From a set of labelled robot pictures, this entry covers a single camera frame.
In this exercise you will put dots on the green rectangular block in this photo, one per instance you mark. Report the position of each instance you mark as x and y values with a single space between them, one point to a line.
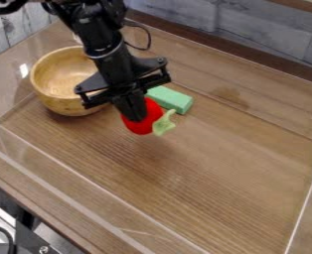
172 99

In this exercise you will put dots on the red knitted fruit green leaf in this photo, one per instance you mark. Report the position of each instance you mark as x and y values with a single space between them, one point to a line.
157 123

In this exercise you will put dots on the wooden bowl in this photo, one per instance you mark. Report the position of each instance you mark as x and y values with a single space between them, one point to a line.
58 72

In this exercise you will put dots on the black metal table bracket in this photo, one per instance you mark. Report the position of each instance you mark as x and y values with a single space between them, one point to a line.
30 243

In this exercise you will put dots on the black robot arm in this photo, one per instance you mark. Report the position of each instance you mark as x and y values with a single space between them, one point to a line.
95 20

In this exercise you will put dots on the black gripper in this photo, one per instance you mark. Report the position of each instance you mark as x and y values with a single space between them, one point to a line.
121 82

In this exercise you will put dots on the clear acrylic tray walls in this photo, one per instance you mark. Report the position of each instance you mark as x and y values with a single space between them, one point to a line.
217 183

